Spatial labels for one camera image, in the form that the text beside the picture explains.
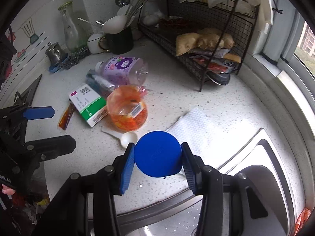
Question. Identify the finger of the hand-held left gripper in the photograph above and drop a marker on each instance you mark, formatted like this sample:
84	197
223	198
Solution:
39	113
51	146

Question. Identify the white paper towel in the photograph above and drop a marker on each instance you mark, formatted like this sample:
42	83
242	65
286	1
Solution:
196	132

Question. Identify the white rice paddle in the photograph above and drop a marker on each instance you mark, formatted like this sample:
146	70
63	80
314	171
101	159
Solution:
114	24

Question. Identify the orange plastic cup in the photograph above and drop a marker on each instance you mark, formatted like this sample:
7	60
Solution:
128	110

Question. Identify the orange mesh scrubber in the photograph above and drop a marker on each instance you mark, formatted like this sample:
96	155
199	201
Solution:
302	221

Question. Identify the glass carafe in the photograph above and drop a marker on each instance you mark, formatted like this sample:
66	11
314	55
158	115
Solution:
72	29

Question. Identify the blue round lid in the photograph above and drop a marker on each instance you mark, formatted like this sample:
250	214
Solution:
157	153

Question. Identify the black gas stove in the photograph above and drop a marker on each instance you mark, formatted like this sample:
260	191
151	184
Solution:
27	91

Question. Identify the stainless steel sink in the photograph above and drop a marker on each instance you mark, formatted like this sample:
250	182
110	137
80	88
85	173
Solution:
275	177

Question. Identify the dried red chilies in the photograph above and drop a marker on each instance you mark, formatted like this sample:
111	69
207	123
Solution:
172	22

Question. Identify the blue dish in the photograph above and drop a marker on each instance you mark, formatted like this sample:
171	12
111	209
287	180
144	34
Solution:
55	68

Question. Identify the window frame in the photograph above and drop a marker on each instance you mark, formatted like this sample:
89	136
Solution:
283	36

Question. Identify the white plastic spoon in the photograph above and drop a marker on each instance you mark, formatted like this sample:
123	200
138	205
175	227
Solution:
129	139

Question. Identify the garlic bulbs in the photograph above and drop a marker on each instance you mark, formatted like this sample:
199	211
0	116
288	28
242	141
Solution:
152	17

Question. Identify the black plate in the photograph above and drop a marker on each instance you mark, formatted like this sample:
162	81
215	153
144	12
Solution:
220	79

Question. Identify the white lidded jar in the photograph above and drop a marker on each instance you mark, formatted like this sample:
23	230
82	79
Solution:
96	43

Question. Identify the red sauce packets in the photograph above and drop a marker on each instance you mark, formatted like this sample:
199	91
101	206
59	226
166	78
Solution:
216	64

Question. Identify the green white medicine box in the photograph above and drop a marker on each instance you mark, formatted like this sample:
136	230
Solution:
88	105

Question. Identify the ginger roots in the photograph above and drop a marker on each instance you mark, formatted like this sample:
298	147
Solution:
204	40

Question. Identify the metal spoon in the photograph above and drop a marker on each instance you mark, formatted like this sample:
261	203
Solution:
91	22

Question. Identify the purple label plastic bottle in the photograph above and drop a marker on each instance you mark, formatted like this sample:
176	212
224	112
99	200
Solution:
123	68

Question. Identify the brown sauce sachet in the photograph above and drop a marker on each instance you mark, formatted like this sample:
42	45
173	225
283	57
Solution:
66	116

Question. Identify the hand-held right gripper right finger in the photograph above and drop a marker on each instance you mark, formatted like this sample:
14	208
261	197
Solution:
189	169

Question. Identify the steel oil pot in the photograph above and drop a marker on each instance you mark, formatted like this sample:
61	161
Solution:
55	52

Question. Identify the black mug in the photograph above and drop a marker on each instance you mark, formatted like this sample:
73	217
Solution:
120	41

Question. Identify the person's left hand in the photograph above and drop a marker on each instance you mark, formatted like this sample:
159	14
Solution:
7	191

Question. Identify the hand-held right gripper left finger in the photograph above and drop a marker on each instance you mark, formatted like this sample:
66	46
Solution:
126	169

